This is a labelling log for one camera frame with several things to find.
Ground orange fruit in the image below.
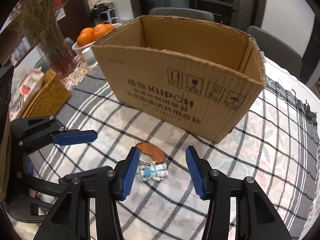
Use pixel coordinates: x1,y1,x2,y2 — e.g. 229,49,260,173
80,27,94,35
93,24,114,41
76,34,93,47

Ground orange fruit front left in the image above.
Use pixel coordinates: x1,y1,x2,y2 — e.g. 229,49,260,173
76,34,93,47

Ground brown cardboard box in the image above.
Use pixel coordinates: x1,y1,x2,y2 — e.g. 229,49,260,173
92,16,266,143

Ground white fruit basket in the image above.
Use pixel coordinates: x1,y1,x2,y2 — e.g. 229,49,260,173
72,23,122,55

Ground orange fruit middle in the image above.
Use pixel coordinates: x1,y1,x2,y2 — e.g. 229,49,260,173
80,27,94,35

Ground plaid grey white tablecloth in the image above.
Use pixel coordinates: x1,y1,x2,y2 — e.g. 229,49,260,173
30,60,319,239

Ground white shoe rack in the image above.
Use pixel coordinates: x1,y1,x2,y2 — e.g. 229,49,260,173
90,0,118,24

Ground glass vase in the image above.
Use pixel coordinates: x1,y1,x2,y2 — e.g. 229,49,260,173
37,21,77,80

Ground grey chair left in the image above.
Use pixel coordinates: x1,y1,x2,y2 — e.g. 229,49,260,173
149,8,214,22

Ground dried purple flowers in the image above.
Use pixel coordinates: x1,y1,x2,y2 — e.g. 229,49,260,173
9,0,64,46

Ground orange fruit right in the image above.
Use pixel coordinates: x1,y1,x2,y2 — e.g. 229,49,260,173
93,24,114,41

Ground white blue figurine keychain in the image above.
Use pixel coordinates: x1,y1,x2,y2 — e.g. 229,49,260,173
136,162,169,182

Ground patterned colourful placemat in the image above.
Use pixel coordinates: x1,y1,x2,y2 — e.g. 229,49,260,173
61,56,98,91

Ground grey chair right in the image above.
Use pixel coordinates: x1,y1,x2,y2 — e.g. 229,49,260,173
247,25,302,79

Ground woven wicker tissue box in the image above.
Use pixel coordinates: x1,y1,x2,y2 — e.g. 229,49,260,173
21,69,71,118

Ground grey chair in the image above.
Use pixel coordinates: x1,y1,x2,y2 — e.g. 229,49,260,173
247,25,302,79
149,8,214,22

